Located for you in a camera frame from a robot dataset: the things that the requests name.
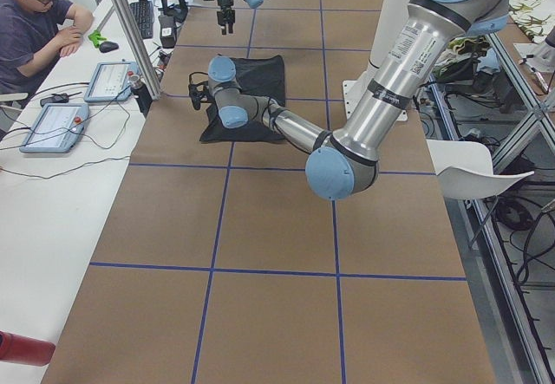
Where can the dark drink bottle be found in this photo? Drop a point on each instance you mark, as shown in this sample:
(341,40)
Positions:
(140,92)

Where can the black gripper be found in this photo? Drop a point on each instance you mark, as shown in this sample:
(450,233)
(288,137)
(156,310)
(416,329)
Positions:
(225,2)

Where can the white chair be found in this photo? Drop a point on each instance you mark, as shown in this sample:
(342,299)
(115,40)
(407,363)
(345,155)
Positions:
(465,170)

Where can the red bottle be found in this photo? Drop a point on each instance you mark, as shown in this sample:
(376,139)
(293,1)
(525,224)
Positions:
(24,350)

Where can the aluminium frame post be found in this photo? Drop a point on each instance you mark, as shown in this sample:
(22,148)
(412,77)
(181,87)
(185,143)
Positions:
(137,46)

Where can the seated man in grey shirt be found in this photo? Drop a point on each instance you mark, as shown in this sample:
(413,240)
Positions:
(35,34)

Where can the far teach pendant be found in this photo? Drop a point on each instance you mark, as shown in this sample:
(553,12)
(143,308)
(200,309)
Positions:
(109,82)

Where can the black graphic t-shirt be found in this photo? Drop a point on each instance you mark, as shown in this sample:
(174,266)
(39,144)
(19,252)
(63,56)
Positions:
(259,77)

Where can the teach pendant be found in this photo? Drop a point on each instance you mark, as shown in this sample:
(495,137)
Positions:
(109,82)
(57,128)

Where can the green plastic tool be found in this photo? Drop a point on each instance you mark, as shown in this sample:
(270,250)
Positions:
(96,38)

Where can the black computer mouse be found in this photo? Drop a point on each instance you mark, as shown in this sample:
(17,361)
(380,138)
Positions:
(108,46)

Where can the near teach pendant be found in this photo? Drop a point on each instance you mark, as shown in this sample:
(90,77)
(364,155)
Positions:
(57,128)

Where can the black keyboard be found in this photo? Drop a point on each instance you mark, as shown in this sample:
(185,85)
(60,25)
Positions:
(142,12)

